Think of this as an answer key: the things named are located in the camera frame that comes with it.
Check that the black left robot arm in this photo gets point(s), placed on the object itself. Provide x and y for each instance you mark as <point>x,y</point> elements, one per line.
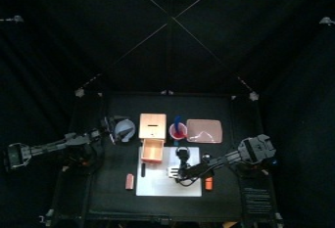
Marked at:
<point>53,145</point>

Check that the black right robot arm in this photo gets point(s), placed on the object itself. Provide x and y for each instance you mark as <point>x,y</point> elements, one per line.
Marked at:
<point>245,152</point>

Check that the pale blue bowl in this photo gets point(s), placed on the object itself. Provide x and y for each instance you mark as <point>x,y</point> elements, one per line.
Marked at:
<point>126,130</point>

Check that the white toy spatula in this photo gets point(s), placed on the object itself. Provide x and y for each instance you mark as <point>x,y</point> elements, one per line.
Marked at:
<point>173,172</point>

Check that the wooden drawer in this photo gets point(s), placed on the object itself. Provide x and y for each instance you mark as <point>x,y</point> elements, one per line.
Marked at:
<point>153,150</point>

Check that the pink cup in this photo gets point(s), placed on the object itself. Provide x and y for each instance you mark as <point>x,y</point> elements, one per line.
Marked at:
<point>178,131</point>

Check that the wooden box with slot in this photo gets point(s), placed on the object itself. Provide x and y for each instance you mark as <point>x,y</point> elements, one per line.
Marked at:
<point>153,126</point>

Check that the white cutting board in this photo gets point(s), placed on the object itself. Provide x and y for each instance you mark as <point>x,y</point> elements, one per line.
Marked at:
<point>162,181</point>

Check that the pink square plate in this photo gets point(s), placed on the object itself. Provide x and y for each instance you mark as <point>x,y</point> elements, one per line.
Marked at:
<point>205,130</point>

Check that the black marker pen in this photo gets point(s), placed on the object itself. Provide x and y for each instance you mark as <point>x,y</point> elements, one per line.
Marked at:
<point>143,170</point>

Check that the blue spoon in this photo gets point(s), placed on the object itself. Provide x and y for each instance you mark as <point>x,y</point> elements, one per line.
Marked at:
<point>177,122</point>

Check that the small orange block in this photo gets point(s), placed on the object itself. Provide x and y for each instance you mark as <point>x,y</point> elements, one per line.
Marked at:
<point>130,181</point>

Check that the metal frame bracket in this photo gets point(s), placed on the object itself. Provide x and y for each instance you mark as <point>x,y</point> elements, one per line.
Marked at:
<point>254,95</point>
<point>17,19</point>
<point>79,92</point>
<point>166,92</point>
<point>326,20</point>

